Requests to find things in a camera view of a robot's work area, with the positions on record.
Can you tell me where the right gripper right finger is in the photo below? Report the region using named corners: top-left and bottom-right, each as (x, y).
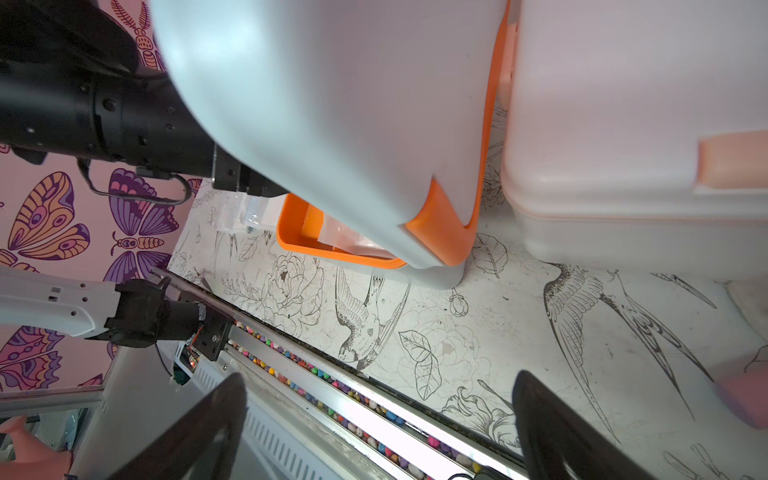
top-left (512, 370), bottom-right (652, 479)

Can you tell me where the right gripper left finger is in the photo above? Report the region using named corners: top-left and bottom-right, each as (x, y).
top-left (111, 373), bottom-right (247, 480)

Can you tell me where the white pink medicine chest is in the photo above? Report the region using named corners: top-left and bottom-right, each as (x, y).
top-left (501, 1), bottom-right (767, 280)

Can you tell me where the blue orange first aid box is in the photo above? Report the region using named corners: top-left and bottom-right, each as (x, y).
top-left (150, 1), bottom-right (510, 290)

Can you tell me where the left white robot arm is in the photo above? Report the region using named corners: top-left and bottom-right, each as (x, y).
top-left (1, 1), bottom-right (284, 359)

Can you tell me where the pink watering can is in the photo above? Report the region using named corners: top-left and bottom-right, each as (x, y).
top-left (1, 416), bottom-right (72, 480)

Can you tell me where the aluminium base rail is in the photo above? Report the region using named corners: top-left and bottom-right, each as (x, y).
top-left (151, 270), bottom-right (529, 479)

